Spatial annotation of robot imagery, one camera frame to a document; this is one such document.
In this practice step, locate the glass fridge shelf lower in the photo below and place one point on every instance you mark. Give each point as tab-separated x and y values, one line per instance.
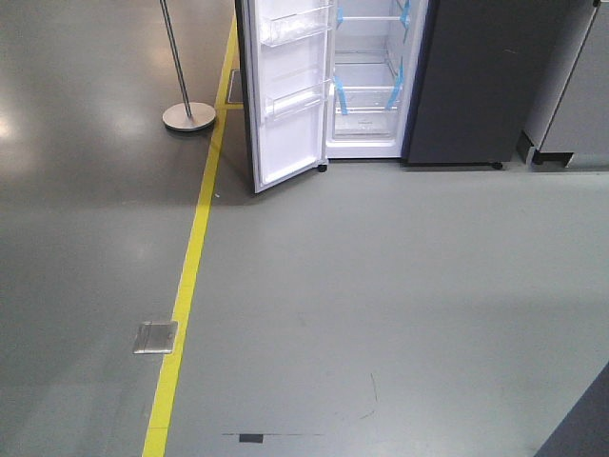
365	75

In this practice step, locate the glass fridge shelf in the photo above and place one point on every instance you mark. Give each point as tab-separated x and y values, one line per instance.
365	75
369	10

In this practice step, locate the white fridge door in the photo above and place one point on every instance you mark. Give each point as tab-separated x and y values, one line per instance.
282	149

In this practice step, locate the dark grey open fridge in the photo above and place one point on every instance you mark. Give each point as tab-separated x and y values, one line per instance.
486	69

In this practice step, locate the glass fridge shelf middle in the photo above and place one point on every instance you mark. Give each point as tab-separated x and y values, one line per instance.
369	10

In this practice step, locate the clear lower door bin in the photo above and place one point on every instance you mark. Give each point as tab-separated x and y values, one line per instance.
297	101

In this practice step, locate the clear door bin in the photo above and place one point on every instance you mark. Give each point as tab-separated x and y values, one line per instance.
297	101
281	30

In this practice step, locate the clear crisper drawer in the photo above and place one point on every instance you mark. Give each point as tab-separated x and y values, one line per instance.
367	116

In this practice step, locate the blue tape left lower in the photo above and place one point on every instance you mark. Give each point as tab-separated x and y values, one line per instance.
340	94

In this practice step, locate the blue tape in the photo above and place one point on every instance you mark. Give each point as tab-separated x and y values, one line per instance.
340	94
405	14
395	93

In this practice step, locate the blue tape right lower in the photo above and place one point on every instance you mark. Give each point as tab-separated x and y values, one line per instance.
395	93

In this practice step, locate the silver floor box near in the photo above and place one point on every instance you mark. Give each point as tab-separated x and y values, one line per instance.
155	338

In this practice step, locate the clear upper door bin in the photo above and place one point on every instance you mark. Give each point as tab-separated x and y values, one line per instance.
281	30

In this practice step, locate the black floor tape piece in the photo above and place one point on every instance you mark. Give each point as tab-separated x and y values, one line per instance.
251	438

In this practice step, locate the blue tape right middle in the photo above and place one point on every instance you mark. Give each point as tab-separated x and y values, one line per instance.
405	14

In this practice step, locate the yellow floor tape line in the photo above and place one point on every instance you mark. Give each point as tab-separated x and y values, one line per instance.
159	423

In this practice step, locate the grey white side cabinet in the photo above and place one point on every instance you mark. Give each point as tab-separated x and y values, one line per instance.
568	121

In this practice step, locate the grey speckled kitchen counter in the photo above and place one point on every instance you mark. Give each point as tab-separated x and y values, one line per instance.
584	429

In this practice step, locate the silver stanchion post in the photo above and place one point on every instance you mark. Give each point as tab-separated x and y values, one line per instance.
186	116

